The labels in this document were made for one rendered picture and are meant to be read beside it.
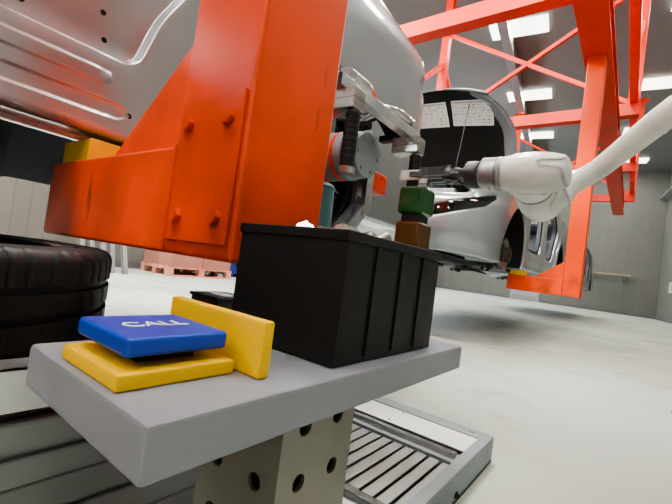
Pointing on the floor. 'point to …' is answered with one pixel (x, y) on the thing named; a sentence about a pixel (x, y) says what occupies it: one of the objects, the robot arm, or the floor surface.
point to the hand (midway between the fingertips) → (413, 176)
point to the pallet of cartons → (172, 263)
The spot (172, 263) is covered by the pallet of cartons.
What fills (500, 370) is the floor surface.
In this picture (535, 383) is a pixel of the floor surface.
